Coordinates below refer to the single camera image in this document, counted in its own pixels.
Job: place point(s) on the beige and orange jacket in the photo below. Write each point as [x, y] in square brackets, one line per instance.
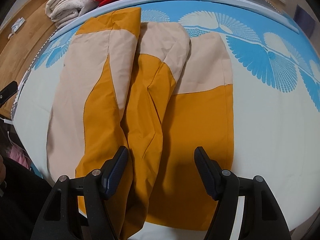
[157, 91]

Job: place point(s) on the purple box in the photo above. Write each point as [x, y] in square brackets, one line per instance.
[305, 21]

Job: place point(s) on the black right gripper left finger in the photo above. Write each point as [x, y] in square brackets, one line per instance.
[112, 171]

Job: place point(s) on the white charger on floor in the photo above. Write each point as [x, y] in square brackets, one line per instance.
[16, 26]

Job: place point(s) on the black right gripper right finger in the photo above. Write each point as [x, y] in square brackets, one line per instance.
[209, 172]

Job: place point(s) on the pink plastic bag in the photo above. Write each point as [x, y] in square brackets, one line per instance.
[19, 155]

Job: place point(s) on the cream folded blanket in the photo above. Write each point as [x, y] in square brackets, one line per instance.
[63, 12]

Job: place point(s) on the blue white patterned bed sheet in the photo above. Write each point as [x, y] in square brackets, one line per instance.
[271, 190]

